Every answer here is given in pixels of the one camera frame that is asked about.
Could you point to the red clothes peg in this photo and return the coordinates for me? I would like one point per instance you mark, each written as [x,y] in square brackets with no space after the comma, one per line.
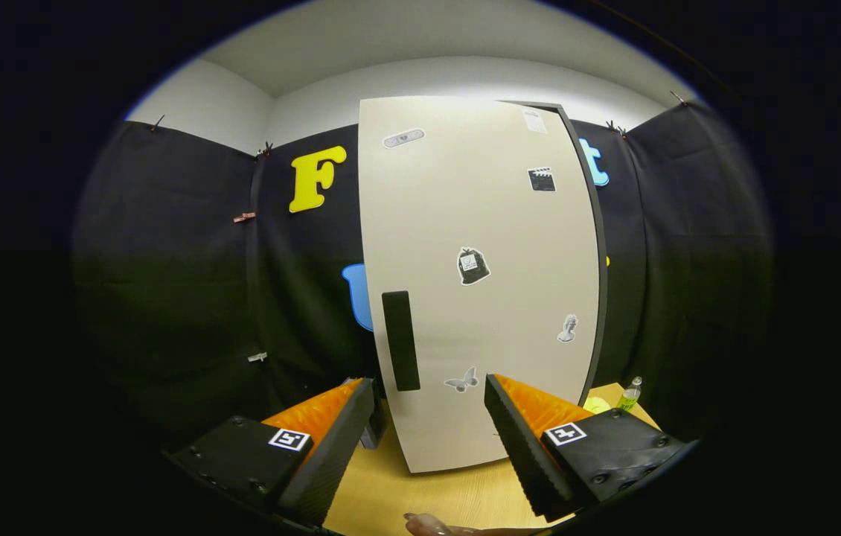
[244,217]

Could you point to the beige shoe cabinet door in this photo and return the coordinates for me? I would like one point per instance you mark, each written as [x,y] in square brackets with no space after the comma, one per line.
[465,223]

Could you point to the yellow plush toy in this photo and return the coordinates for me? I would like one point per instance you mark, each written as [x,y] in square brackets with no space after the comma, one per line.
[598,406]

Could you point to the white clothes peg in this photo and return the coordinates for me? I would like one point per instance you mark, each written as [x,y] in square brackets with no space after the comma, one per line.
[257,357]

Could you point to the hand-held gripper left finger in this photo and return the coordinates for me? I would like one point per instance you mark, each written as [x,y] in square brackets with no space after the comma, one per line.
[339,447]

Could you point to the black backdrop cloth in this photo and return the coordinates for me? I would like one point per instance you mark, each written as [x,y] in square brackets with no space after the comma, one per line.
[167,298]

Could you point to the grey shoe cabinet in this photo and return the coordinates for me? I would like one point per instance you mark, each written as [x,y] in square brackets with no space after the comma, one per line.
[602,268]

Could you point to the green drink bottle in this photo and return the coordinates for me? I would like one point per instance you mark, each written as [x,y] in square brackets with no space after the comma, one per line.
[630,394]

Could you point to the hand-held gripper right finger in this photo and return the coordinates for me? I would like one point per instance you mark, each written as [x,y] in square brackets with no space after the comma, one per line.
[525,454]

